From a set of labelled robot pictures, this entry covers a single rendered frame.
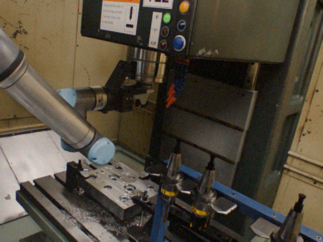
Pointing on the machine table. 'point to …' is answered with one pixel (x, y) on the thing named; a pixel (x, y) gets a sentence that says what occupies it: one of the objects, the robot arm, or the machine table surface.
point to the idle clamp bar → (208, 233)
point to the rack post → (157, 228)
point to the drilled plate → (107, 198)
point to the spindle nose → (147, 65)
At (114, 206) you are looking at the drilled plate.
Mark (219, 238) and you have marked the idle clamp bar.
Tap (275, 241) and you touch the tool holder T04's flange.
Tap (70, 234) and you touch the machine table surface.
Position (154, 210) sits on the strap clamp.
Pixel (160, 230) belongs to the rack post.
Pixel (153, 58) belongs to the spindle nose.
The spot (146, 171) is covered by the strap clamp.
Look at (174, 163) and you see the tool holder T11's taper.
